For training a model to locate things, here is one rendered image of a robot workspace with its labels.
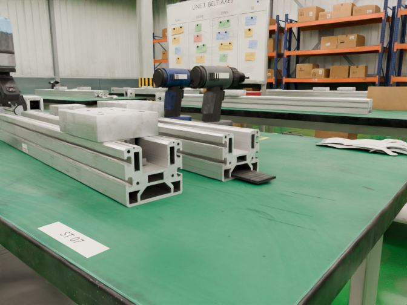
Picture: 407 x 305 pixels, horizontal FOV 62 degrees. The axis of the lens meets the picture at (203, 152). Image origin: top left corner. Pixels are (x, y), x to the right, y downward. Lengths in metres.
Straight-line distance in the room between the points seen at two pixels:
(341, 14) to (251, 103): 8.43
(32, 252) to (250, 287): 0.26
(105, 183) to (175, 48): 4.15
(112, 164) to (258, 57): 3.41
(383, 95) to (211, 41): 2.31
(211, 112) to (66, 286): 0.65
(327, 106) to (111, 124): 1.78
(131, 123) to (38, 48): 12.94
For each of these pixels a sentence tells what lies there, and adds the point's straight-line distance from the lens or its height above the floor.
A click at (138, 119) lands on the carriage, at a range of 0.56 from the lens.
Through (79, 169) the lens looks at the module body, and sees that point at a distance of 0.63.
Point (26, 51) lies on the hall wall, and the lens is 13.33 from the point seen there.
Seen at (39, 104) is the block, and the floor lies 0.83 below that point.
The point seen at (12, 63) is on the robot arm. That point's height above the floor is 1.01.
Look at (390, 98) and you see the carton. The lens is 2.55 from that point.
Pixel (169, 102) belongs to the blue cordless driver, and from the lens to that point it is 1.07.
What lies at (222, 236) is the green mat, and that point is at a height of 0.78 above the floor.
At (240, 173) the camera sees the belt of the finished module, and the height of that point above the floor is 0.79.
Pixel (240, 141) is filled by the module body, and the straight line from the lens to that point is 0.66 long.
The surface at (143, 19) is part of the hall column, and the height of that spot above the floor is 2.57.
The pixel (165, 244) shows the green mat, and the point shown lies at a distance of 0.38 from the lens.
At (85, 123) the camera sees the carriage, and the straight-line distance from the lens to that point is 0.57.
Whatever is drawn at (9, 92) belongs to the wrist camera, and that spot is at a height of 0.93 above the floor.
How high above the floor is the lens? 0.95
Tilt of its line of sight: 12 degrees down
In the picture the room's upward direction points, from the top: straight up
